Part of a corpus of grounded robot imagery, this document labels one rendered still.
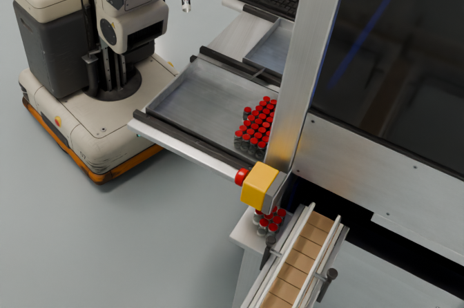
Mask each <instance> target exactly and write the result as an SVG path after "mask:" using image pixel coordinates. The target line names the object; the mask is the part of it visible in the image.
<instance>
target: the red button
mask: <svg viewBox="0 0 464 308"><path fill-rule="evenodd" d="M248 174H249V170H247V169H244V168H242V169H240V170H239V171H238V172H237V173H236V175H235V180H234V182H235V184H237V185H238V186H242V185H243V181H244V180H245V179H246V177H247V175H248Z"/></svg>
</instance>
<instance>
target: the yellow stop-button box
mask: <svg viewBox="0 0 464 308"><path fill-rule="evenodd" d="M286 177H287V174H286V173H283V172H282V171H280V172H279V171H278V170H276V169H274V168H272V167H270V166H268V165H266V164H264V163H262V162H257V163H256V164H255V166H254V167H253V168H252V170H251V172H250V173H249V174H248V175H247V177H246V179H245V180H244V181H243V185H242V192H241V197H240V201H241V202H243V203H245V204H248V205H249V206H252V207H253V208H254V209H257V210H259V211H261V212H262V213H264V214H266V215H268V214H269V211H270V208H271V203H272V199H273V197H274V196H275V194H276V193H277V191H278V189H279V188H280V186H281V185H282V183H283V182H284V180H285V178H286Z"/></svg>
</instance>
